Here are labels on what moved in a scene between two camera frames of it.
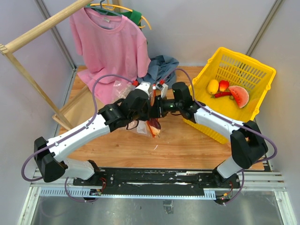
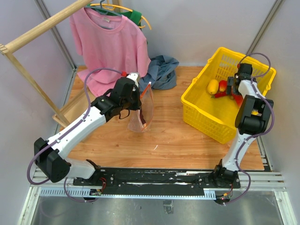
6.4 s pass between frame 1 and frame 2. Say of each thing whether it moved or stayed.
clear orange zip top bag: moved
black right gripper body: moved
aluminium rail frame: stayed
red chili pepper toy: stayed
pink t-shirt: stayed
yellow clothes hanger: stayed
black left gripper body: moved
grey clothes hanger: stayed
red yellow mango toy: stayed
